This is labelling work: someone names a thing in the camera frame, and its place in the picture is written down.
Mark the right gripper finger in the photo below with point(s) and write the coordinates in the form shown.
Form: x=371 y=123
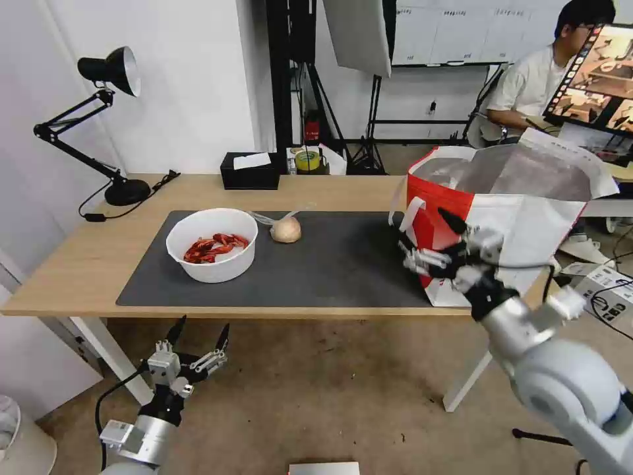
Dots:
x=423 y=261
x=457 y=223

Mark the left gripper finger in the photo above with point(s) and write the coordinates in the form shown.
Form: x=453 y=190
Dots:
x=175 y=336
x=222 y=344

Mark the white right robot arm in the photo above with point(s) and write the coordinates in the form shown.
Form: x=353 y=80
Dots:
x=559 y=376

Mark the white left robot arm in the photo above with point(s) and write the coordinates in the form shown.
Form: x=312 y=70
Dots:
x=148 y=436

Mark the red and white takeout bag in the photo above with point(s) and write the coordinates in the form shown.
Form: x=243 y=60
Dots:
x=524 y=217

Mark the white plastic bowl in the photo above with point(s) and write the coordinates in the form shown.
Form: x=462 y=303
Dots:
x=217 y=272

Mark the red crayfish shells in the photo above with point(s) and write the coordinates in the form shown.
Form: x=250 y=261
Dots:
x=203 y=252

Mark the dark grey desk mat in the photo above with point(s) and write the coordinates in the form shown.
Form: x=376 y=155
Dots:
x=321 y=267

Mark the wooden table with white legs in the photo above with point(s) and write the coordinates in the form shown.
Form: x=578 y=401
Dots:
x=74 y=277

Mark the white cardboard box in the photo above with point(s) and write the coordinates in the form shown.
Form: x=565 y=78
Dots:
x=606 y=292

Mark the beige round bun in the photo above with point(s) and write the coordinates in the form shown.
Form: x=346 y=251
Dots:
x=287 y=231

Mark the black floor stand base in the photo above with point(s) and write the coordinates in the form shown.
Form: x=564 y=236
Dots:
x=539 y=436

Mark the black tripod stand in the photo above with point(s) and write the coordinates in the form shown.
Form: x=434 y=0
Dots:
x=376 y=99

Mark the white bin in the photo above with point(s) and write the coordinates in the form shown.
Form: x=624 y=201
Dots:
x=22 y=440

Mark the yellow green tape roll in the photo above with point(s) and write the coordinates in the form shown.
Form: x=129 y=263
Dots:
x=307 y=162

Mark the white desk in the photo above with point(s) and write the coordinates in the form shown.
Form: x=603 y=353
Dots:
x=610 y=205

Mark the black desk lamp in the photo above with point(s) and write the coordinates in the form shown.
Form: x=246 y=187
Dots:
x=126 y=190

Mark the person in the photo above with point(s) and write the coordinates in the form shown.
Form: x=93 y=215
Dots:
x=529 y=84

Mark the white robot front shell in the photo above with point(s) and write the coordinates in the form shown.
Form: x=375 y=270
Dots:
x=324 y=468

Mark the black tissue box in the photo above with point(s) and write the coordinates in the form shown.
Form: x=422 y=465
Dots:
x=247 y=179

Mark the red and black device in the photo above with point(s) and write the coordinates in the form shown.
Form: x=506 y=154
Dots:
x=312 y=127

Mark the white tissue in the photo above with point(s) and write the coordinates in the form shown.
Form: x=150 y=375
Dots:
x=252 y=161

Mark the whiteboard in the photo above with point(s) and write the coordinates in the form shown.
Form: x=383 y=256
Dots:
x=445 y=29

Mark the computer monitor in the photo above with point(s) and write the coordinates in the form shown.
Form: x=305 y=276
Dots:
x=603 y=74

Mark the white softbox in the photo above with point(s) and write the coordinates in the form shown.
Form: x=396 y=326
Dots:
x=356 y=34

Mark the black metal rack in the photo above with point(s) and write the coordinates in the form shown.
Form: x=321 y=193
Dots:
x=279 y=74

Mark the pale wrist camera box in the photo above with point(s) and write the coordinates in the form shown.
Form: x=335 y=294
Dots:
x=469 y=278
x=163 y=367

